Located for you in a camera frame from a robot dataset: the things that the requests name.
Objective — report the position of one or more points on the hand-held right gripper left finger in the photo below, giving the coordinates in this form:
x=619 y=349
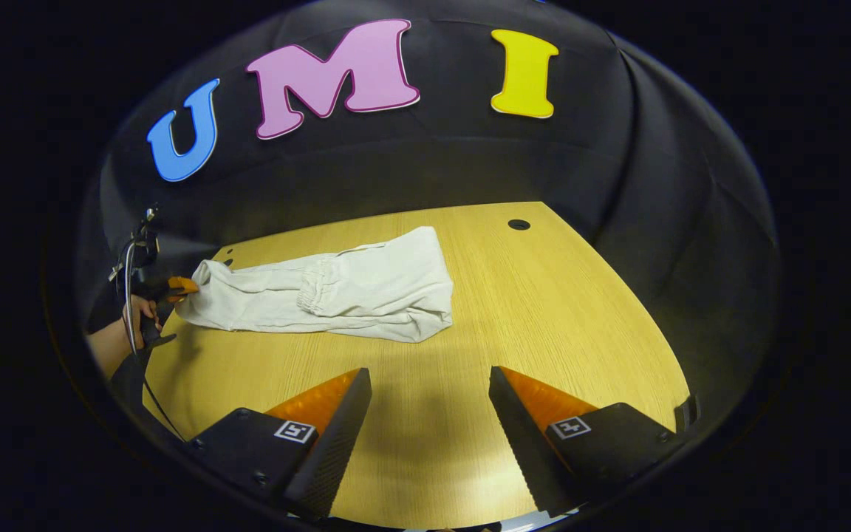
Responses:
x=340 y=443

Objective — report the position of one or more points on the black backdrop cloth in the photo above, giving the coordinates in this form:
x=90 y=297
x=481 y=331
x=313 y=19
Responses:
x=425 y=170

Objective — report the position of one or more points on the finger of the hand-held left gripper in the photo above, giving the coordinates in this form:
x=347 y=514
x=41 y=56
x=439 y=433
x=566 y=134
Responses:
x=183 y=285

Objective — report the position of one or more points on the white jeans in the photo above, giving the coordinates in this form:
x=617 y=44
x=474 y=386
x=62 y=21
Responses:
x=381 y=288

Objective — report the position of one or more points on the black table edge clamp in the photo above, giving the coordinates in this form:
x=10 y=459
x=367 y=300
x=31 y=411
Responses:
x=688 y=414

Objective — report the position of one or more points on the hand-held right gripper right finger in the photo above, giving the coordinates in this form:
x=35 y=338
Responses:
x=518 y=443

